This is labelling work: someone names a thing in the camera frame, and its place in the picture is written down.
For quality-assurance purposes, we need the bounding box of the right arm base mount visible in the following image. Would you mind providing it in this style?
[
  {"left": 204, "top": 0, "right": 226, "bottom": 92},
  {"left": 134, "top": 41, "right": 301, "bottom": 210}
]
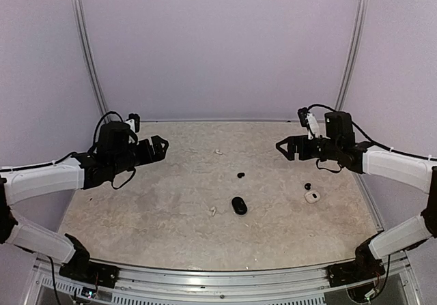
[{"left": 326, "top": 260, "right": 386, "bottom": 287}]

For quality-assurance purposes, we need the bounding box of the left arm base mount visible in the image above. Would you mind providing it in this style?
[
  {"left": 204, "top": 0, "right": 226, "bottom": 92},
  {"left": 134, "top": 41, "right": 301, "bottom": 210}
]
[{"left": 59, "top": 261, "right": 119, "bottom": 289}]

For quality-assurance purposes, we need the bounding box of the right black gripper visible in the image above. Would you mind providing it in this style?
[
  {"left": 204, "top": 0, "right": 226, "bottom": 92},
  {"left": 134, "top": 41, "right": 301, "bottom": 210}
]
[{"left": 276, "top": 134, "right": 341, "bottom": 161}]

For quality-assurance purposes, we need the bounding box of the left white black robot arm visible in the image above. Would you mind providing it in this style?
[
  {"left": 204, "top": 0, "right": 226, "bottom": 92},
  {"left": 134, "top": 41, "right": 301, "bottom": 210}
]
[{"left": 1, "top": 119, "right": 169, "bottom": 281}]

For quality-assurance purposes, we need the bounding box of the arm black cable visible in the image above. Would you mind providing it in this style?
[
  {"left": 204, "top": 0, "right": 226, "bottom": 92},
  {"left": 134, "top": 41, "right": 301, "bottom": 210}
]
[
  {"left": 307, "top": 104, "right": 437, "bottom": 162},
  {"left": 91, "top": 111, "right": 124, "bottom": 151}
]

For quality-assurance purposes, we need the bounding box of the left aluminium frame post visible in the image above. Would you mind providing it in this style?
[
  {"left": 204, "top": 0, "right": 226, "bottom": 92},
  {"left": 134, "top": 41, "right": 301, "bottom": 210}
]
[{"left": 72, "top": 0, "right": 108, "bottom": 115}]

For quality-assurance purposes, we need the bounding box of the right aluminium frame post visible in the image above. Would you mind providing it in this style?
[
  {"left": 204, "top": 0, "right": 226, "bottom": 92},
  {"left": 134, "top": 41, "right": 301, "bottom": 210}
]
[{"left": 335, "top": 0, "right": 369, "bottom": 111}]

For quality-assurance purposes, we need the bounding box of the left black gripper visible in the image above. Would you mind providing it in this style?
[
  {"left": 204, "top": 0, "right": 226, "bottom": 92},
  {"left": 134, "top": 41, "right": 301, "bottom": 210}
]
[{"left": 110, "top": 134, "right": 168, "bottom": 176}]

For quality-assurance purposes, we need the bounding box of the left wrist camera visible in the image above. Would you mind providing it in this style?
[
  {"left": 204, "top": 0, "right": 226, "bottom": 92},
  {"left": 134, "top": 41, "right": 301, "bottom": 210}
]
[{"left": 125, "top": 113, "right": 141, "bottom": 133}]

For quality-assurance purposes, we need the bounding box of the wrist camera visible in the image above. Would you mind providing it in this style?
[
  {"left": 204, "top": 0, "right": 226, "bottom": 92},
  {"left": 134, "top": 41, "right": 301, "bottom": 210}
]
[
  {"left": 125, "top": 113, "right": 141, "bottom": 133},
  {"left": 298, "top": 107, "right": 321, "bottom": 139}
]

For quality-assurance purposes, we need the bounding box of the black earbud charging case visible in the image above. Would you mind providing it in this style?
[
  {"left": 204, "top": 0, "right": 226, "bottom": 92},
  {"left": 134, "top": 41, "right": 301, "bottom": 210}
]
[{"left": 231, "top": 197, "right": 248, "bottom": 216}]

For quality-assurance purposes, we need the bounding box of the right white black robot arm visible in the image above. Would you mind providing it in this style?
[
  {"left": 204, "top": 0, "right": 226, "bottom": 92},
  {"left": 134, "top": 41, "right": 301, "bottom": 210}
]
[{"left": 276, "top": 107, "right": 436, "bottom": 280}]

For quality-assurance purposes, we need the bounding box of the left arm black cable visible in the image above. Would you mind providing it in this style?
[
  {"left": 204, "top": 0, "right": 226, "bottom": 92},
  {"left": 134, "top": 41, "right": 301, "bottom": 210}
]
[{"left": 91, "top": 111, "right": 124, "bottom": 151}]

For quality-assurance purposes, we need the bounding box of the white earbud charging case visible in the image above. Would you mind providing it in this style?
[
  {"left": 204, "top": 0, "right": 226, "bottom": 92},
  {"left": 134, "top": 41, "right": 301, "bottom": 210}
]
[{"left": 305, "top": 190, "right": 321, "bottom": 203}]

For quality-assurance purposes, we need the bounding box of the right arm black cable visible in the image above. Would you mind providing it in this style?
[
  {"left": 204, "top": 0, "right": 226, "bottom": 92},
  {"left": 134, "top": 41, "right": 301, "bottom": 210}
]
[{"left": 307, "top": 104, "right": 437, "bottom": 162}]

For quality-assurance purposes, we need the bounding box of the aluminium frame post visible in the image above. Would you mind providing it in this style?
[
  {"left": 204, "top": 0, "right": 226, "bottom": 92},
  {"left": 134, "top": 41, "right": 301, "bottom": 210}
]
[
  {"left": 72, "top": 0, "right": 108, "bottom": 115},
  {"left": 335, "top": 0, "right": 369, "bottom": 111}
]

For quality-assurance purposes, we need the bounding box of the front aluminium rail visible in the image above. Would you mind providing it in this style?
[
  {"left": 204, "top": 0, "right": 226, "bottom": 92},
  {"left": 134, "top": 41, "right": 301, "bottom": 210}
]
[{"left": 19, "top": 252, "right": 422, "bottom": 304}]

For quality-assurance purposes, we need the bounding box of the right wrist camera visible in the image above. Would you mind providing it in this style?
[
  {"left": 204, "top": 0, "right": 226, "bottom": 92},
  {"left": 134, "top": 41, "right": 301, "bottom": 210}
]
[{"left": 298, "top": 107, "right": 321, "bottom": 139}]

